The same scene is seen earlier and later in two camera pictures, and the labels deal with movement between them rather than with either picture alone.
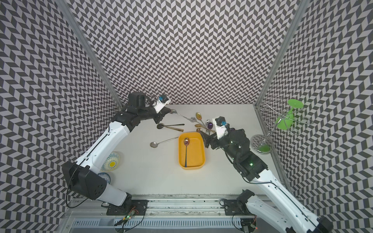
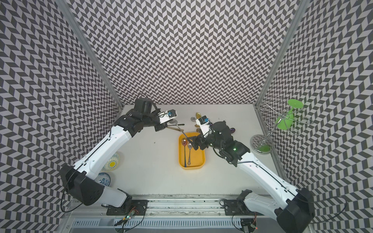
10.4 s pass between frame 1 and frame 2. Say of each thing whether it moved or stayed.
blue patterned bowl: stayed
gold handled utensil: stayed
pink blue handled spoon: stayed
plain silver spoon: moved
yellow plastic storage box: stayed
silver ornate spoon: moved
